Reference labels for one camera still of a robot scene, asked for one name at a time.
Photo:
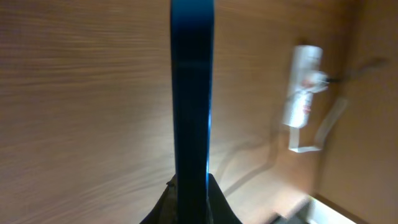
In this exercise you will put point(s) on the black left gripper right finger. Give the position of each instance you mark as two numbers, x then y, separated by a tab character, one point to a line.
221	212

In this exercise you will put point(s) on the white charger plug adapter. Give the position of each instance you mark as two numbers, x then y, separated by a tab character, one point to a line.
316	82

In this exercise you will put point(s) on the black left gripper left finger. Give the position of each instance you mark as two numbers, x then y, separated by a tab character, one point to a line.
165	210

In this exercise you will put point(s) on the white power strip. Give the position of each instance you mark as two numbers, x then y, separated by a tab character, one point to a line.
306	59

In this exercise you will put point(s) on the blue Galaxy smartphone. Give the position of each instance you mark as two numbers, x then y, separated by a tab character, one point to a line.
191	44

